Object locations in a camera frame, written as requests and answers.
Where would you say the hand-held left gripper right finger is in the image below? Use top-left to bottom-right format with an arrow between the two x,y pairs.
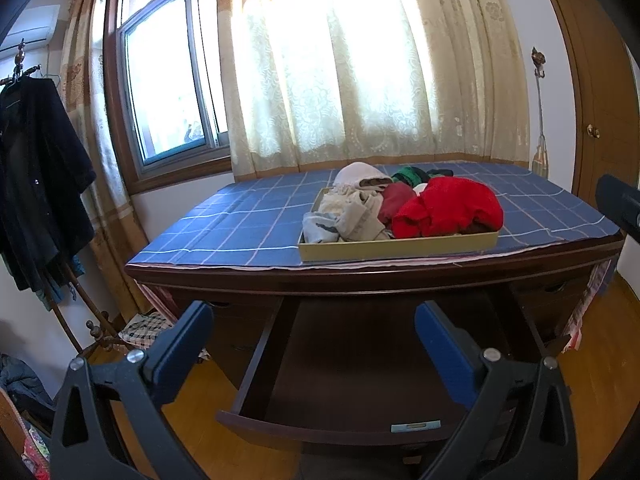
414,300 -> 581,480

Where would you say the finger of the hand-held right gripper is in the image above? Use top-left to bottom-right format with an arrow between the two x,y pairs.
595,174 -> 640,233

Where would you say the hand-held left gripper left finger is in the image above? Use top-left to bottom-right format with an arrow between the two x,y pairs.
49,300 -> 215,480

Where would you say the dark wooden drawer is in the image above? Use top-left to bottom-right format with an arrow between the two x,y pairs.
216,285 -> 571,449

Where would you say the shallow yellow tray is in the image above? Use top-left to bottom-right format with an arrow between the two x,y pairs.
298,187 -> 500,263

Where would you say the bright red underwear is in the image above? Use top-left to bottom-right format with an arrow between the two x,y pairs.
392,176 -> 505,239

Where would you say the maroon underwear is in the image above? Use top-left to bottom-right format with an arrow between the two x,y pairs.
377,182 -> 418,227

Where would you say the cream underwear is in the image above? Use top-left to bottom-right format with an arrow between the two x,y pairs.
319,186 -> 393,242

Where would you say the green underwear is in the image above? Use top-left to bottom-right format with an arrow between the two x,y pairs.
391,165 -> 432,187

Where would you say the large beige underwear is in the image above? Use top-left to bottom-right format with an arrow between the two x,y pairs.
333,161 -> 394,192

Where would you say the teal drawer label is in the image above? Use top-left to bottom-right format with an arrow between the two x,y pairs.
390,419 -> 442,434

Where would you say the black and white checked cloth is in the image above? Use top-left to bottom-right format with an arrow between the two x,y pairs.
119,311 -> 175,350

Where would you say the wooden coat rack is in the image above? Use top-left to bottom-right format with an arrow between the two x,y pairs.
0,40 -> 127,357

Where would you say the dark wooden dresser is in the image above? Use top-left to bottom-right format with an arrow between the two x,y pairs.
124,232 -> 626,396

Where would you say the blue checked tablecloth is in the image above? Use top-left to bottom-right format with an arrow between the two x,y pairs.
125,161 -> 624,271

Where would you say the teal hanging garment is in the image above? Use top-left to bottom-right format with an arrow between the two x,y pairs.
35,255 -> 85,311

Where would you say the brown wooden door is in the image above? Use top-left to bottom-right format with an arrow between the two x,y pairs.
532,0 -> 640,212

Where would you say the grey-blue padded jacket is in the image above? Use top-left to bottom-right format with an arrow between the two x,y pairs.
0,354 -> 43,413

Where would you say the floral cloth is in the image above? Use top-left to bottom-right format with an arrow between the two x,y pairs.
20,410 -> 53,480

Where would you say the dark hanging jacket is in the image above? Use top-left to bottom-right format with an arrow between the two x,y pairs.
0,77 -> 97,294

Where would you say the narrow cream side curtain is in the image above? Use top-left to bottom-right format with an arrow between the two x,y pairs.
60,0 -> 152,307

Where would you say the wooden framed window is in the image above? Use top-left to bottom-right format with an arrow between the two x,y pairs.
102,0 -> 234,194

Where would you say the cream patterned curtain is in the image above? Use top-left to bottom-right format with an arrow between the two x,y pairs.
216,0 -> 532,184

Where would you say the white air conditioner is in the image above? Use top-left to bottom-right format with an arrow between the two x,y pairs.
0,4 -> 61,56

